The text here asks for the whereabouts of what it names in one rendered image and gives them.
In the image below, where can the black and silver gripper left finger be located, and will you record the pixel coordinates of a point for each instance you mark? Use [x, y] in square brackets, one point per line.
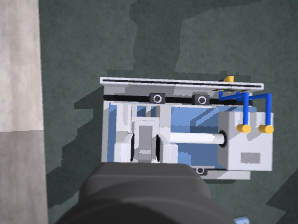
[124, 151]

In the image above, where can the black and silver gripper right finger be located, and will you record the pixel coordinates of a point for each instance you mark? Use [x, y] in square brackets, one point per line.
[165, 152]

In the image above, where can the light grey block with pocket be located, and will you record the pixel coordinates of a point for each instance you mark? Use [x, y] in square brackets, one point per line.
[145, 130]

